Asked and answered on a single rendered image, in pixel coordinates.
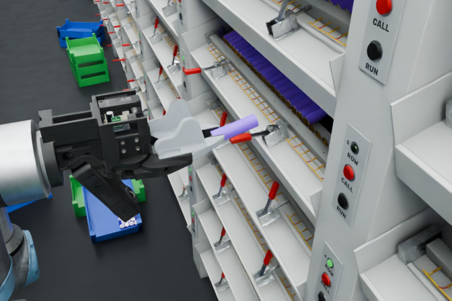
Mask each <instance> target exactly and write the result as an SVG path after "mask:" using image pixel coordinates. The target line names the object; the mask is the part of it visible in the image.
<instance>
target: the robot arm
mask: <svg viewBox="0 0 452 301"><path fill-rule="evenodd" d="M124 94H126V97H117V98H113V99H105V97H112V96H117V95H124ZM92 100H93V102H92V103H90V107H91V110H88V111H84V112H76V113H72V114H64V115H59V116H53V114H52V110H43V111H39V112H38V113H39V117H40V123H39V128H38V125H37V123H36V122H35V121H33V120H26V121H22V122H14V123H10V124H2V125H0V301H8V300H9V298H10V296H11V294H12V292H14V291H16V290H18V289H20V288H24V287H26V286H27V285H29V284H31V283H33V282H35V281H36V280H37V279H38V278H39V275H40V271H39V266H38V259H37V255H36V250H35V248H34V243H33V240H32V236H31V234H30V232H29V231H28V230H21V228H20V227H19V226H18V225H16V224H13V223H11V221H10V219H9V214H8V212H7V208H6V207H7V206H12V205H16V204H21V203H25V202H31V201H34V200H39V199H43V198H47V197H48V196H49V195H50V187H58V186H62V185H64V175H63V170H67V169H71V172H72V176H73V177H74V178H75V179H76V180H77V181H78V182H79V183H80V184H81V185H82V186H83V187H85V188H86V189H87V190H88V191H89V192H91V193H92V194H93V195H94V196H95V197H96V198H97V199H99V201H101V202H102V203H103V204H104V205H105V206H106V207H108V208H109V209H110V211H112V213H113V214H115V215H116V216H117V217H119V218H120V219H121V220H122V221H123V222H127V221H129V220H130V219H131V218H133V217H134V216H136V215H137V214H139V213H140V210H139V205H138V203H139V200H138V198H137V195H136V194H135V192H134V191H133V190H132V189H131V188H130V187H129V186H127V185H125V184H124V183H123V182H122V180H125V179H135V180H136V181H138V180H140V179H146V178H156V177H163V176H166V175H169V174H172V173H174V172H176V171H179V170H180V169H183V168H184V167H187V166H189V165H191V164H192V162H193V161H196V160H198V159H199V158H201V157H203V156H205V155H206V154H207V153H209V152H210V151H211V150H213V149H214V148H215V147H216V146H218V145H219V144H220V143H222V142H223V141H224V139H225V136H224V134H220V135H216V136H210V135H211V131H213V130H216V129H218V128H219V127H218V125H214V124H203V123H199V122H198V120H197V119H196V118H193V117H192V114H191V111H190V108H189V106H188V103H187V101H186V100H184V99H175V100H173V101H172V102H171V104H170V106H169V109H168V111H167V113H166V115H164V116H163V117H160V118H156V119H152V120H151V121H149V122H148V121H147V116H144V114H143V111H142V106H141V99H140V97H139V95H136V90H135V89H131V90H126V91H118V92H113V93H105V94H100V95H92ZM149 144H150V145H153V147H154V150H155V152H156V154H153V153H152V152H150V146H149Z"/></svg>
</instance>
